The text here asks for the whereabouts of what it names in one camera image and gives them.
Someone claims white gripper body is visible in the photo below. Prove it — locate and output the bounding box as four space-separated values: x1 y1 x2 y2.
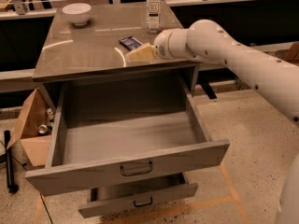
154 29 187 60

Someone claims blue rxbar wrapper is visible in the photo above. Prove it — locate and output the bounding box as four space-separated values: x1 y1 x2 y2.
119 36 142 50

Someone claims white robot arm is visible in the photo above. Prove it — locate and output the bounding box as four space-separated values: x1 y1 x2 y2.
126 20 299 126

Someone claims grey drawer cabinet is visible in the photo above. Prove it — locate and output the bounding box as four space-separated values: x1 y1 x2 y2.
34 3 197 119

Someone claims grey open top drawer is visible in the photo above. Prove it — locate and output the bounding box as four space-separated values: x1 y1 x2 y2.
25 75 231 197

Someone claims grey lower drawer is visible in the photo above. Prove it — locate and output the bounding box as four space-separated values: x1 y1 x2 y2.
78 173 198 218

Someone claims clear plastic water bottle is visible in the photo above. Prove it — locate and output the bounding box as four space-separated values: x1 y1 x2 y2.
146 0 162 33

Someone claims white ceramic bowl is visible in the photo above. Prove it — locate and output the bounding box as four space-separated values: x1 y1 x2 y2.
62 3 92 26

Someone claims upper silver can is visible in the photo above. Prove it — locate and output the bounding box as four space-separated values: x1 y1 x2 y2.
46 108 55 122

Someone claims silver can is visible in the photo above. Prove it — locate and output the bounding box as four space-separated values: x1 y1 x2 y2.
38 124 52 135
46 108 55 122

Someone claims lower silver can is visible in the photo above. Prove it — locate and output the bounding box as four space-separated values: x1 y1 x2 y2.
38 124 52 135

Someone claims brown cardboard box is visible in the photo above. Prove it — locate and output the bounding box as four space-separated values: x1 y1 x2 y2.
7 89 51 166

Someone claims black pole stand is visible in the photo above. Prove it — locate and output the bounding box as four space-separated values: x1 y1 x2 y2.
4 130 19 194

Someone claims black top drawer handle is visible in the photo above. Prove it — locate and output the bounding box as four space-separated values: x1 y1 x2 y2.
120 161 153 176

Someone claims black drawer handle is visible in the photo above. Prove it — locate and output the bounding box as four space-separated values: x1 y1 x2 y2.
133 197 153 208
120 161 153 176

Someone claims black lower drawer handle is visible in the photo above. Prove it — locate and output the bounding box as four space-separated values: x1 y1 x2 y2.
133 197 153 208

